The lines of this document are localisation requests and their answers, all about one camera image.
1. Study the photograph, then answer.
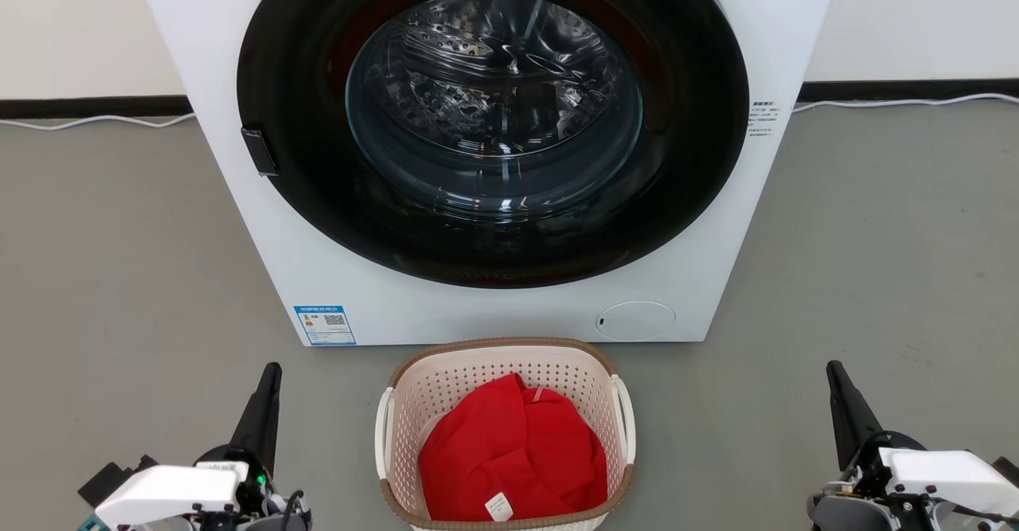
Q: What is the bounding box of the thin black right gripper cable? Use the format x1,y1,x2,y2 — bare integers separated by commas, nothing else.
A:
951,504,1019,527

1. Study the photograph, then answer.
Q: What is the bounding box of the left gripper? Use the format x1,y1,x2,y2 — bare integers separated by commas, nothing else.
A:
195,362,313,531

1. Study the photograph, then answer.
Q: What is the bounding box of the blue energy label sticker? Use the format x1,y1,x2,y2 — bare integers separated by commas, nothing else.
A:
293,305,357,347

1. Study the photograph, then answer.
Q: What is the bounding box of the round white filter cover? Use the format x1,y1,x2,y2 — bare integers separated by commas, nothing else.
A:
595,301,676,342

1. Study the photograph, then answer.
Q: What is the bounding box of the white front-load washing machine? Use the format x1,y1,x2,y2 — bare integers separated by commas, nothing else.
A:
130,0,846,347

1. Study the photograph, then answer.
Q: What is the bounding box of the white floor cable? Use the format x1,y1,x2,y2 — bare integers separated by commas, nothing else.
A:
792,93,1019,113
0,113,196,131

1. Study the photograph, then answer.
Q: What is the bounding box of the black door latch handle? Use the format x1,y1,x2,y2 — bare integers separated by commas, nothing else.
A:
241,127,279,177

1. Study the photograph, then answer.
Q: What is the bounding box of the black round washer door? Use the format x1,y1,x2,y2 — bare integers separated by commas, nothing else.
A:
236,0,751,289

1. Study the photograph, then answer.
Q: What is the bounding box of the small text warning sticker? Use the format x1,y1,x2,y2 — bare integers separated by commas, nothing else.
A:
748,101,779,139

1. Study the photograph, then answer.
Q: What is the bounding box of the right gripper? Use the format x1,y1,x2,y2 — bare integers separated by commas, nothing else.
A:
808,360,966,531

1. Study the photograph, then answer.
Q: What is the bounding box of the cream perforated laundry basket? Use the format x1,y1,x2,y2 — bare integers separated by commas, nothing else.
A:
374,337,638,531

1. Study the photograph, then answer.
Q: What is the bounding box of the red garment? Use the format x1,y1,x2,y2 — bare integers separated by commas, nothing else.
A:
418,373,609,522

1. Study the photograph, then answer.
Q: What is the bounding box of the steel perforated washer drum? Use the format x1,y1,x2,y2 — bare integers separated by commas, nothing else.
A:
350,0,644,221

